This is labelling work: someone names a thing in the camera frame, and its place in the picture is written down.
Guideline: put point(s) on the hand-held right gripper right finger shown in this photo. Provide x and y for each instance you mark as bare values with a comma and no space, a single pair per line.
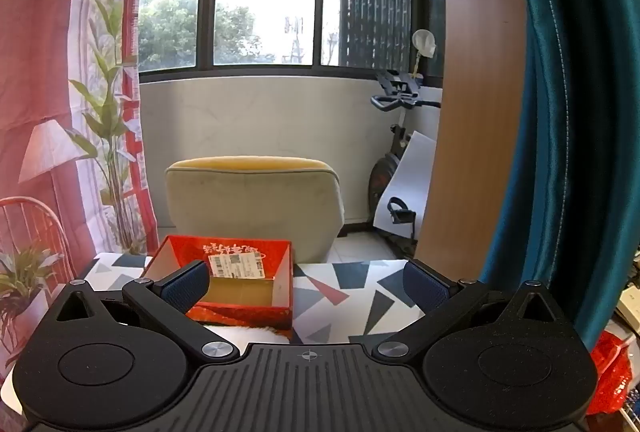
425,286

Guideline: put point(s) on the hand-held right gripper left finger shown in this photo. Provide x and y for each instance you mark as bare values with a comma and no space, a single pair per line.
184,286

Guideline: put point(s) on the red cardboard box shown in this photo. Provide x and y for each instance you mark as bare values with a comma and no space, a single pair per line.
240,314

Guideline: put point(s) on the white fluffy cloth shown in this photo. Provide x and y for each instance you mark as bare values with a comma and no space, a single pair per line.
250,334

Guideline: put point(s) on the yellow beige armchair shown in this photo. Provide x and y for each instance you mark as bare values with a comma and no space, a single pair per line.
250,207

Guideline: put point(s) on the white board sheet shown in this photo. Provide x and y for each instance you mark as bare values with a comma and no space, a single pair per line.
410,177

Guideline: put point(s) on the black exercise bike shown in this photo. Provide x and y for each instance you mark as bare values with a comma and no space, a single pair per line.
385,177

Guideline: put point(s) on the wooden door panel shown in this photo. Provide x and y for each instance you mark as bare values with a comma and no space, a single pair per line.
475,111

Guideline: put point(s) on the red plastic bag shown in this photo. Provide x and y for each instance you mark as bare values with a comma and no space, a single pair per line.
612,372

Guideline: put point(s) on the teal curtain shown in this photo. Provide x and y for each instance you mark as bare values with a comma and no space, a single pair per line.
575,111

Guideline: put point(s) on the white net on stick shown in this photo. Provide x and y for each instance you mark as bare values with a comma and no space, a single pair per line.
424,42

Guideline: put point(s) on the pink printed backdrop cloth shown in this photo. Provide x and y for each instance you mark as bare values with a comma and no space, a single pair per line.
45,61

